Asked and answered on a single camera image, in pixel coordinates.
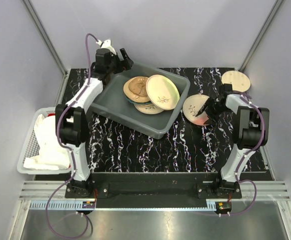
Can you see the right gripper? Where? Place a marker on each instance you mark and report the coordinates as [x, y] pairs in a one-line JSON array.
[[213, 117]]

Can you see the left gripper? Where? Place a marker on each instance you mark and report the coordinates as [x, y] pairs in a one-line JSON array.
[[127, 63]]

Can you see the pink and cream plate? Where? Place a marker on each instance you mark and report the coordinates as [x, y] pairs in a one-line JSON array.
[[192, 105]]

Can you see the dark transparent glass plate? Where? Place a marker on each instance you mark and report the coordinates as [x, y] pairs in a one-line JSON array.
[[138, 86]]

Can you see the cream leaf pattern plate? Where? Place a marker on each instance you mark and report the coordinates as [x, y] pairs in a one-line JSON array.
[[132, 96]]

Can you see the teal embossed plate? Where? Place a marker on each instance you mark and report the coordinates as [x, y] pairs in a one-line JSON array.
[[131, 101]]

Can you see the cream green plate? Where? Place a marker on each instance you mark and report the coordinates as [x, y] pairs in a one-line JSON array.
[[162, 92]]

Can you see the beige wooden round plate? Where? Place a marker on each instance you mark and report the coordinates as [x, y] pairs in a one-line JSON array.
[[240, 82]]

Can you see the grey plastic bin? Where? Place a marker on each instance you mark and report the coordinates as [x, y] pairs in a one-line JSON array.
[[113, 104]]

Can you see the cream and blue plate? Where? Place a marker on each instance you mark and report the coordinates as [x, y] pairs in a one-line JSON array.
[[149, 109]]

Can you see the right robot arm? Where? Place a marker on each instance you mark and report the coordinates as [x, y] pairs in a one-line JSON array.
[[250, 132]]

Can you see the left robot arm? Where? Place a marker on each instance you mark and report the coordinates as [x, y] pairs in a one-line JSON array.
[[71, 124]]

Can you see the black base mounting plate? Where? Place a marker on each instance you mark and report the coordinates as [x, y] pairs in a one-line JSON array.
[[152, 191]]

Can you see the white cloth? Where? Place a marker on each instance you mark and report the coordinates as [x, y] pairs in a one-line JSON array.
[[51, 156]]

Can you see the white plastic basket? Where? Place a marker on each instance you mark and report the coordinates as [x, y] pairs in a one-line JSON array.
[[31, 147]]

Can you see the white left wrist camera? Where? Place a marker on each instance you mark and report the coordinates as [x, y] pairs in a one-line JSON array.
[[107, 44]]

